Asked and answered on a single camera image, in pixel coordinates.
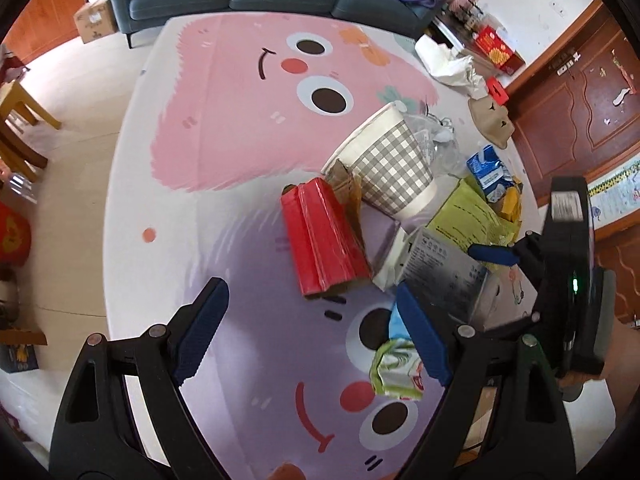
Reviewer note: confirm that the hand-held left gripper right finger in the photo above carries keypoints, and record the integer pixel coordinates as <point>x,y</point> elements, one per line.
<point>420,335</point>

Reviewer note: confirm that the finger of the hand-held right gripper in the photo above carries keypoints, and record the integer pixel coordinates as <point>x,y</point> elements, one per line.
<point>515,322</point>
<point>492,254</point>

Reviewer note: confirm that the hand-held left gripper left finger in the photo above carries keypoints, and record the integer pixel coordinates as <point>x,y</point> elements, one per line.
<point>200,330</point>

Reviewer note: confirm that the green tissue packet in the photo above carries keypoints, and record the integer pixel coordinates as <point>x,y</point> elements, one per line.
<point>395,370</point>

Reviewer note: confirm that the yellow-green packet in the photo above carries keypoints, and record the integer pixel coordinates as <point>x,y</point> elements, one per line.
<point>465,215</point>

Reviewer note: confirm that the grey and white box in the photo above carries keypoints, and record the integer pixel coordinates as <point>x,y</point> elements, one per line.
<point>445,275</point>

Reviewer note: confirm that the blue milk carton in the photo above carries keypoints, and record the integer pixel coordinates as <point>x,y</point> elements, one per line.
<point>487,172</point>

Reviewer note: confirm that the yellow wrapper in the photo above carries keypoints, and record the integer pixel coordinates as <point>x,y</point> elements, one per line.
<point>511,205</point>

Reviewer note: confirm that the animal height chart poster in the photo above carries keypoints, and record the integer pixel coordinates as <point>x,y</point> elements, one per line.
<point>617,187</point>

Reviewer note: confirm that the clear plastic bag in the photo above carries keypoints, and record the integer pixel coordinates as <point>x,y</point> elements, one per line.
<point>440,152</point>

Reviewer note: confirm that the tan paper bag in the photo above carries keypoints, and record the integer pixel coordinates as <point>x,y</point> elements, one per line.
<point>492,120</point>

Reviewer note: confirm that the checked paper cup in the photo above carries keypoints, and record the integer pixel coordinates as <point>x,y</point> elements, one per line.
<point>390,165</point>

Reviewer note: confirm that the brown wooden door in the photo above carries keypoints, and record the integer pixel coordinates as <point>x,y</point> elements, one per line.
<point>575,110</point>

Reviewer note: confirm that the small red box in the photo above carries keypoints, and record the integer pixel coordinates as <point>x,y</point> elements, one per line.
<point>496,89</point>

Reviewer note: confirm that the brown cardboard piece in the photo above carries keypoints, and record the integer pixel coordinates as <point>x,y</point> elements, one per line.
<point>342,180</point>

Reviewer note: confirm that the dark blue printed box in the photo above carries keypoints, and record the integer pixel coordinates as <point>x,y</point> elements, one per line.
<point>20,355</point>

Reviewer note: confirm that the crumpled white paper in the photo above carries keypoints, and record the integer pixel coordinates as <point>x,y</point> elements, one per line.
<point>440,57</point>

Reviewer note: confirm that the red gift box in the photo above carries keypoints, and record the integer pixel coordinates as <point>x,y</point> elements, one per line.
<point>497,47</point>

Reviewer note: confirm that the red bucket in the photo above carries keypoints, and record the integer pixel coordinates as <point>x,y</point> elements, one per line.
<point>12,235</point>

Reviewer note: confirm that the cartoon printed tablecloth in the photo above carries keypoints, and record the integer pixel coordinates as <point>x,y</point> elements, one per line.
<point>210,110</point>

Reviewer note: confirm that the white low cabinet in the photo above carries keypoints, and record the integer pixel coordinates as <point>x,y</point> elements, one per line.
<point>447,30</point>

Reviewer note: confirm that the yellow wooden stool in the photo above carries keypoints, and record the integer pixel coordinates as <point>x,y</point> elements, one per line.
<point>22,102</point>

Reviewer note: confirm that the brown cardboard box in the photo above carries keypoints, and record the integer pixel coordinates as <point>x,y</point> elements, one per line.
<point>95,20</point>

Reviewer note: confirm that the brown wooden cabinet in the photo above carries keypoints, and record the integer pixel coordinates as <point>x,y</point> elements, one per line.
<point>45,15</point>

